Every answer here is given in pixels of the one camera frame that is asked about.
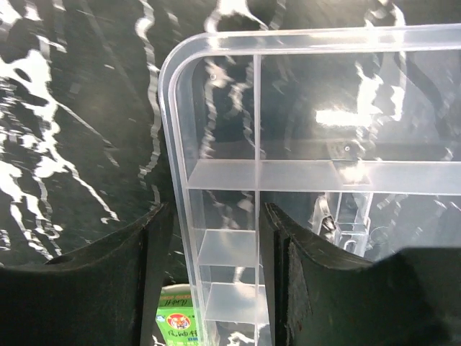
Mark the small green packet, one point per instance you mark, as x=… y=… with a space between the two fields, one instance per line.
x=175 y=316

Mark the clear compartment tray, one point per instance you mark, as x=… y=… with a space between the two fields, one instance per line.
x=353 y=132

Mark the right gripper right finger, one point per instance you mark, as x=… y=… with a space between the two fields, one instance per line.
x=320 y=294

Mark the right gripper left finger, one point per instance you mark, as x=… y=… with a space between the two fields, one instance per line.
x=105 y=293

